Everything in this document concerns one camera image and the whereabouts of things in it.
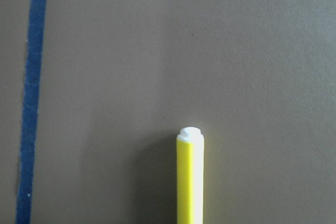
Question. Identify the yellow highlighter pen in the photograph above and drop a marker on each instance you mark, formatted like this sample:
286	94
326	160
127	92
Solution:
190	175

